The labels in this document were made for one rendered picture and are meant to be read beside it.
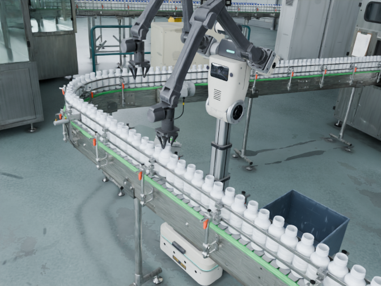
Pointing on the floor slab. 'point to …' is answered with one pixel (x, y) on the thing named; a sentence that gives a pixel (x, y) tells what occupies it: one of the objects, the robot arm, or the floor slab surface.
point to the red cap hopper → (105, 40)
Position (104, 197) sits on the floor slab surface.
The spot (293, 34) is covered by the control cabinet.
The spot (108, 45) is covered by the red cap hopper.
